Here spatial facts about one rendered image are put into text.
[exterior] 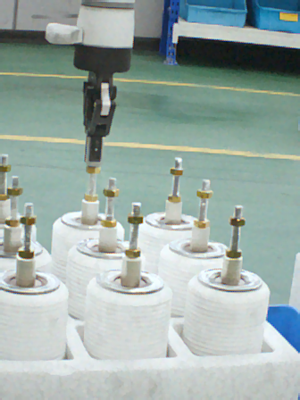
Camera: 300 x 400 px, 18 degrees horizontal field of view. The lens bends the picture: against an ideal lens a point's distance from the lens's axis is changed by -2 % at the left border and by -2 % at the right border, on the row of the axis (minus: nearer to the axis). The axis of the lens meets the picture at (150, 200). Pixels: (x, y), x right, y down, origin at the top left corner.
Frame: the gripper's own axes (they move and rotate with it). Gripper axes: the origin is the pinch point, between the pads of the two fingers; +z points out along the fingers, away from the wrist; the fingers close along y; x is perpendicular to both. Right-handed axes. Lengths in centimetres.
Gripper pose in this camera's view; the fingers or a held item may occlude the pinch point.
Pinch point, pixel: (94, 149)
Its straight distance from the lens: 125.7
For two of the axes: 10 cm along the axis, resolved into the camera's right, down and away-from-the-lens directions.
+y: -2.0, -2.7, 9.4
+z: -0.9, 9.6, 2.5
